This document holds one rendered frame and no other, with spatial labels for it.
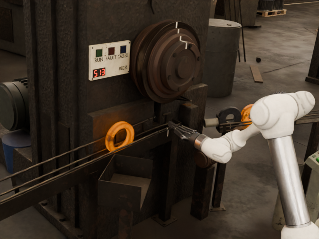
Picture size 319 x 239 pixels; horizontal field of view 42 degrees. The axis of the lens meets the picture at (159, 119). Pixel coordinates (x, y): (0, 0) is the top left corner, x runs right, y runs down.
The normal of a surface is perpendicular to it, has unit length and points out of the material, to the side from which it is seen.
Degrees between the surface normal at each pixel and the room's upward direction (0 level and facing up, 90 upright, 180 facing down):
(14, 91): 35
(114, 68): 90
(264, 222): 0
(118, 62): 90
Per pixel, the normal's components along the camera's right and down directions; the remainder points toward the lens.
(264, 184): 0.07, -0.92
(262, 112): -0.82, 0.04
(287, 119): 0.60, -0.07
